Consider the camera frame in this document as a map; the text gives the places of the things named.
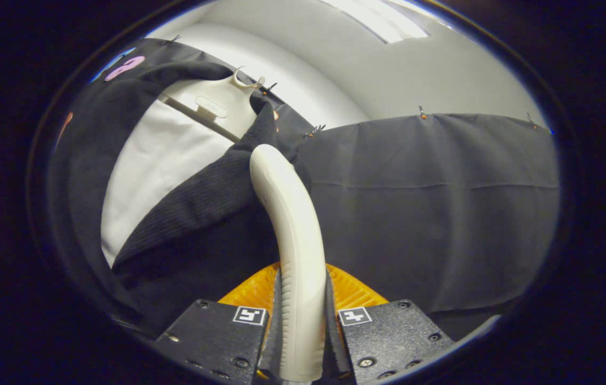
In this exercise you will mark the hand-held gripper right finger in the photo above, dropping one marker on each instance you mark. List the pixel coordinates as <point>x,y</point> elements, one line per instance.
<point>388,337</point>

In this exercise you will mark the white garment steamer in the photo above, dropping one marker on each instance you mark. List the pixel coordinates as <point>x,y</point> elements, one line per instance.
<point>297,240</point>

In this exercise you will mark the white mannequin torso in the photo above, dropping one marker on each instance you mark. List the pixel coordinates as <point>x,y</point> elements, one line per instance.
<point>158,160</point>

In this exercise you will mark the ceiling light panel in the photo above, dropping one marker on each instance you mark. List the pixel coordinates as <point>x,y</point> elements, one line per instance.
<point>377,18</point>

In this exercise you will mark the black jacket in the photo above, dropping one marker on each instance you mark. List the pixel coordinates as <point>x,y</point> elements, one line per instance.
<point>201,214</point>

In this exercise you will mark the row of black cloth clips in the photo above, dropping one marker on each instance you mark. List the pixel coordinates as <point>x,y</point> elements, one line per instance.
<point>421,112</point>

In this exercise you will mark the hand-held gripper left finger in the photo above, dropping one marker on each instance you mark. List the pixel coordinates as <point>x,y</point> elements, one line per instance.
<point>217,337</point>

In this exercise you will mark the black backdrop cloth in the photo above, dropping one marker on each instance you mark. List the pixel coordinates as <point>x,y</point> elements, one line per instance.
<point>415,214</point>

